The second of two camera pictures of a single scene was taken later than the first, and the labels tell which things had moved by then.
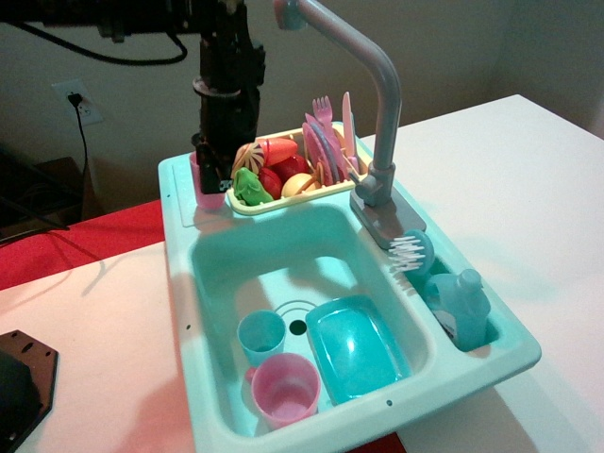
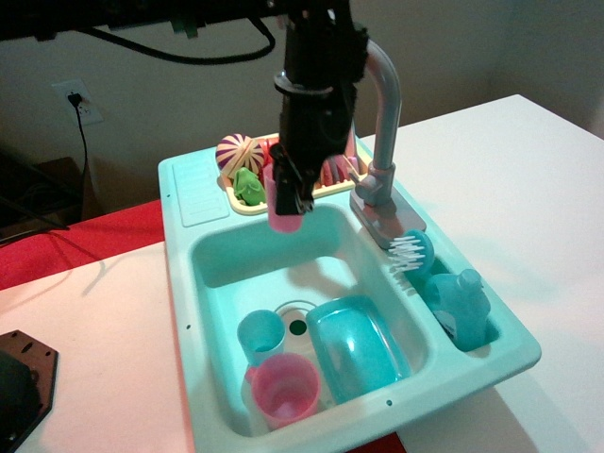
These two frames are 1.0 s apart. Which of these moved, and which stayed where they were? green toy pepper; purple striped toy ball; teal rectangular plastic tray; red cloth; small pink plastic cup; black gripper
Moved: small pink plastic cup; black gripper
Stayed: green toy pepper; purple striped toy ball; teal rectangular plastic tray; red cloth
